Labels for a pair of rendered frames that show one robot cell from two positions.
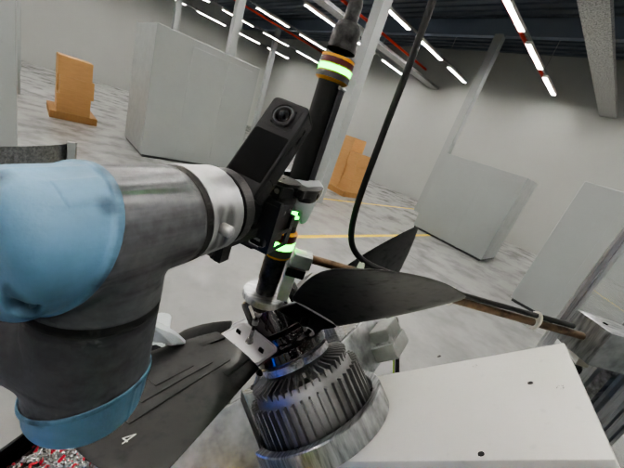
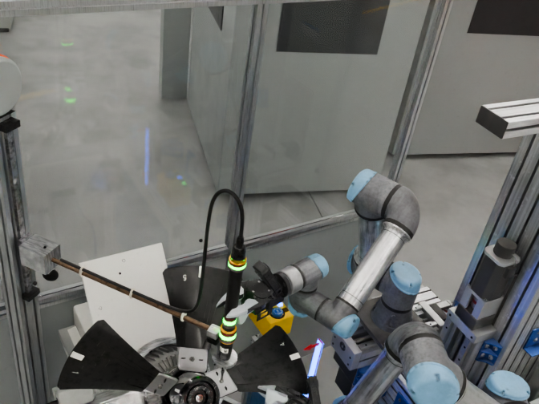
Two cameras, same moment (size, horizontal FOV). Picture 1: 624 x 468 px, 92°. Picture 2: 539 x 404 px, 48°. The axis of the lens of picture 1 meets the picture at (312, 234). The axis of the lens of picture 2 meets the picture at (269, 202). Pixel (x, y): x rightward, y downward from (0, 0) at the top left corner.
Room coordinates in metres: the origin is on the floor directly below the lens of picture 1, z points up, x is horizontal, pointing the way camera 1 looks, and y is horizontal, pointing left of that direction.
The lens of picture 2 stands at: (1.39, 0.60, 2.59)
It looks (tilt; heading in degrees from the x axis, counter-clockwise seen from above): 35 degrees down; 207
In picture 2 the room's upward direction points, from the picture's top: 9 degrees clockwise
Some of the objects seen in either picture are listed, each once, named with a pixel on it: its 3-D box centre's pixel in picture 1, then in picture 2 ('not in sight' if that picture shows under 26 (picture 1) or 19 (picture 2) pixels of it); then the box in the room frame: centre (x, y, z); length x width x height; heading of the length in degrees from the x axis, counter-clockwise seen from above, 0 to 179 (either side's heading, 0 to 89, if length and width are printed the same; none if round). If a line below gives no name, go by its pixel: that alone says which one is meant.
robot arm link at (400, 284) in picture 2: not in sight; (400, 284); (-0.29, 0.30, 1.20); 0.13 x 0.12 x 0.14; 83
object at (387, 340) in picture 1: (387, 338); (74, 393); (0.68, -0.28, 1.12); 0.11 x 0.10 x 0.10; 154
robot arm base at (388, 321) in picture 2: not in sight; (394, 309); (-0.29, 0.31, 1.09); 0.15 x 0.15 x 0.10
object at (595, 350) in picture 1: (604, 342); (38, 253); (0.52, -0.58, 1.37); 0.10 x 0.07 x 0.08; 99
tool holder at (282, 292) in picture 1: (277, 274); (222, 345); (0.43, 0.03, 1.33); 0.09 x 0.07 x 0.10; 99
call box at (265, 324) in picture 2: not in sight; (269, 314); (-0.03, -0.06, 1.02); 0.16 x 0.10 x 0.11; 64
